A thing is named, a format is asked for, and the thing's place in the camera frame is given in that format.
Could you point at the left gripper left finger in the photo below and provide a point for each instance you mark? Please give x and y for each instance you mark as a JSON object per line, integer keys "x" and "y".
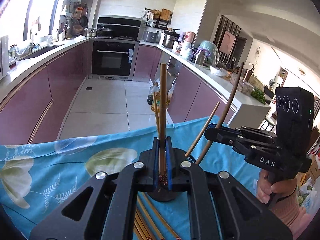
{"x": 104, "y": 207}

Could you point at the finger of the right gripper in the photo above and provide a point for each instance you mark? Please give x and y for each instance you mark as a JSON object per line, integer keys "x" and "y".
{"x": 250, "y": 132}
{"x": 220, "y": 136}

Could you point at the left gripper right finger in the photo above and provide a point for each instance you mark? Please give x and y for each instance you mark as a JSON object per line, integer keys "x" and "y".
{"x": 219, "y": 206}

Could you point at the dark wooden chopstick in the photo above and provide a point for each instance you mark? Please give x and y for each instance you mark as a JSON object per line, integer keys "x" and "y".
{"x": 137, "y": 233}
{"x": 223, "y": 116}

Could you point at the right hand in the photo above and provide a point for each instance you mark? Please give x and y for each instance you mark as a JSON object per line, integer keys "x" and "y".
{"x": 282, "y": 188}

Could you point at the black mesh pen holder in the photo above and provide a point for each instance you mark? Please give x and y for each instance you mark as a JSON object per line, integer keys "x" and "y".
{"x": 162, "y": 195}

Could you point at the blue floral tablecloth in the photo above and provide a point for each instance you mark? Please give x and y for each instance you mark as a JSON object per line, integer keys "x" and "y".
{"x": 37, "y": 178}

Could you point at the cooking oil bottle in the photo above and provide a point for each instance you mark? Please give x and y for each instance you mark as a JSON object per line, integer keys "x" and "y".
{"x": 169, "y": 96}

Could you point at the green mesh food cover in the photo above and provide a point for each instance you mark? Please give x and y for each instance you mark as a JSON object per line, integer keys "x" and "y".
{"x": 210, "y": 51}

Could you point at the dark oil bottle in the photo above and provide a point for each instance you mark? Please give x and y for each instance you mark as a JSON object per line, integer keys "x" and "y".
{"x": 154, "y": 89}

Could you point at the pink kettle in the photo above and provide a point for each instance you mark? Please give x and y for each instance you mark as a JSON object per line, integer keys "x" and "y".
{"x": 190, "y": 37}

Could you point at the steel stock pot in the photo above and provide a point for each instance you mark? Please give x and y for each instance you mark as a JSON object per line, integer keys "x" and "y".
{"x": 169, "y": 39}

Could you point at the black built-in oven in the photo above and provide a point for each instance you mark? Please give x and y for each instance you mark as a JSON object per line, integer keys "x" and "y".
{"x": 113, "y": 59}

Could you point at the black range hood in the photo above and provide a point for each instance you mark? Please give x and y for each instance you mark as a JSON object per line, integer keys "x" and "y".
{"x": 125, "y": 28}

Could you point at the black wok with lid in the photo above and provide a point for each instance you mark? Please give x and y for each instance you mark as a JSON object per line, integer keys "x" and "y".
{"x": 104, "y": 31}

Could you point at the white microwave oven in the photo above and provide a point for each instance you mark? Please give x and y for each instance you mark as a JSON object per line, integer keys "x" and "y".
{"x": 4, "y": 56}

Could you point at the black tracking camera box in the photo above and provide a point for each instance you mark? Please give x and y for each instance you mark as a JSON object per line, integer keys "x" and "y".
{"x": 295, "y": 111}

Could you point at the pink wall picture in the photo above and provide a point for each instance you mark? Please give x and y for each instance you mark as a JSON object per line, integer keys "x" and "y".
{"x": 227, "y": 43}

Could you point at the black wall rack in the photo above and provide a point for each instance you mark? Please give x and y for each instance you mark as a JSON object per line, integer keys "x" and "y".
{"x": 160, "y": 19}

